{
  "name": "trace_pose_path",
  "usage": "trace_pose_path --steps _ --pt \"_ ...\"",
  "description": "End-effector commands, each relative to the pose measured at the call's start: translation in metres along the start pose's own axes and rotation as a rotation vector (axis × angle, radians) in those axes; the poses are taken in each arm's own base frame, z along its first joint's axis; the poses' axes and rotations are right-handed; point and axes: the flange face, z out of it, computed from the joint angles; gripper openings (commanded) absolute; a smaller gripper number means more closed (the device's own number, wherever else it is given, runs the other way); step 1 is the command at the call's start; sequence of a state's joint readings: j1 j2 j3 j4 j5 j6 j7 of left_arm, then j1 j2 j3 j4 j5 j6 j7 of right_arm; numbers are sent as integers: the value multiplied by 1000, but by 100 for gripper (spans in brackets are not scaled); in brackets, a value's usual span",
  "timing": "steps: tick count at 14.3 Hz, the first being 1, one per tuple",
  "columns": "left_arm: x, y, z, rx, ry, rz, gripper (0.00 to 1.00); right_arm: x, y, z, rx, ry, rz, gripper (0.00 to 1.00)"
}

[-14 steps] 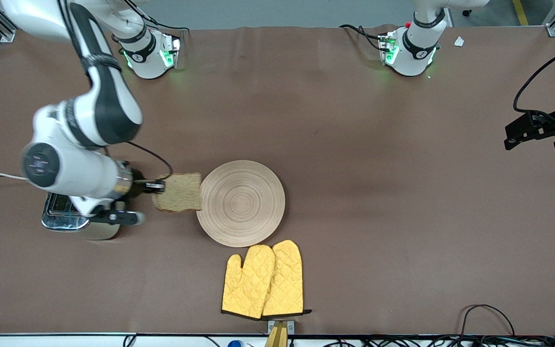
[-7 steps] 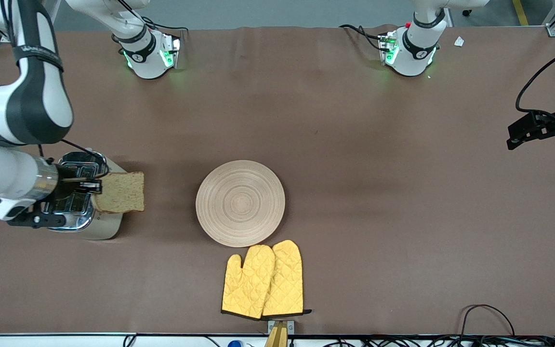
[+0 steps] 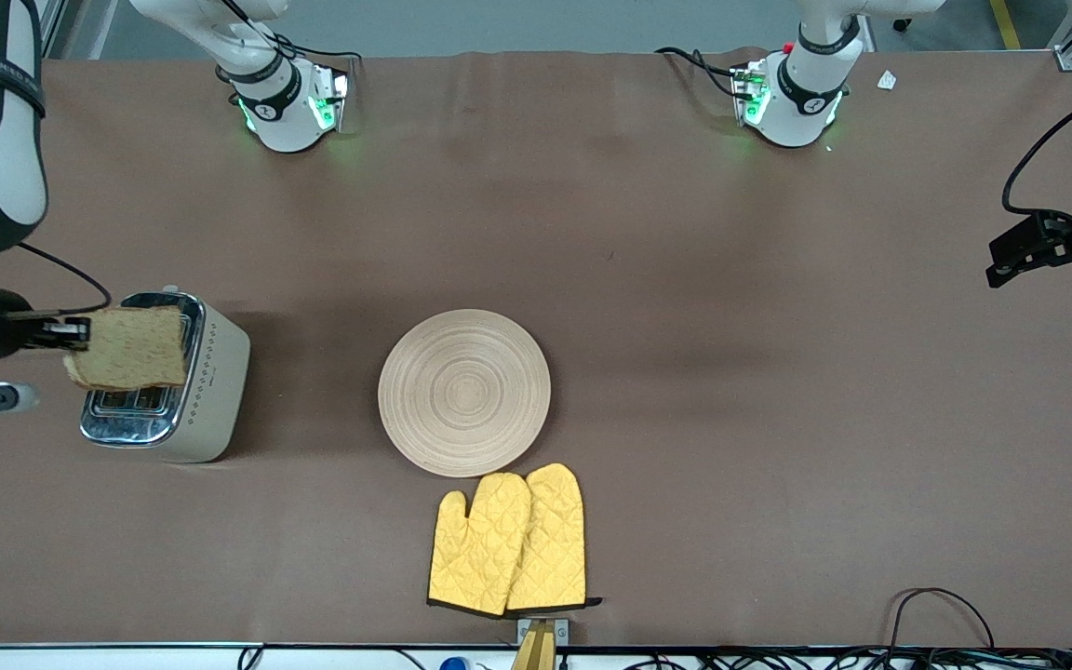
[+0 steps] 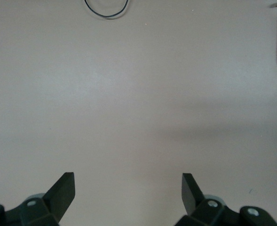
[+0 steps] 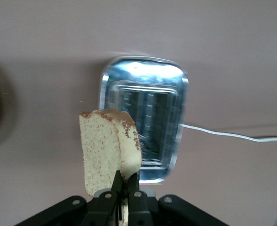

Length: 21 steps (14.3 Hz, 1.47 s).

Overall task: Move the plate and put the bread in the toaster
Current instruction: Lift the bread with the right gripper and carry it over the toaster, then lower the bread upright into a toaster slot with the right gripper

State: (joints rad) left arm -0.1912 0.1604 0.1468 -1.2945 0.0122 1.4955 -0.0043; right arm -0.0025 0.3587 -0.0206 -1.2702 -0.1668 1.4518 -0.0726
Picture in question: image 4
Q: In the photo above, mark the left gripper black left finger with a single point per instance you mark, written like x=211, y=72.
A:
x=46, y=212

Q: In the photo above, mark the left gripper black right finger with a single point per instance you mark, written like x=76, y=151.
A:
x=199, y=212

